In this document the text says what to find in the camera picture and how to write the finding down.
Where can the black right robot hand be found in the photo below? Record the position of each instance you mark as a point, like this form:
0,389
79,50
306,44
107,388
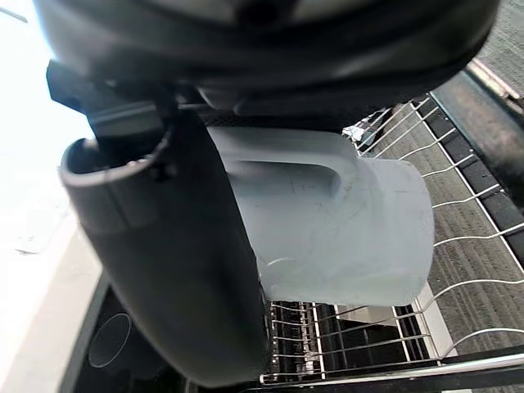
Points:
172,254

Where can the black glass cooktop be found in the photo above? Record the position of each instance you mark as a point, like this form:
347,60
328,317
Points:
118,340

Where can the white countertop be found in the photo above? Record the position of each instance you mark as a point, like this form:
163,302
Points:
45,294

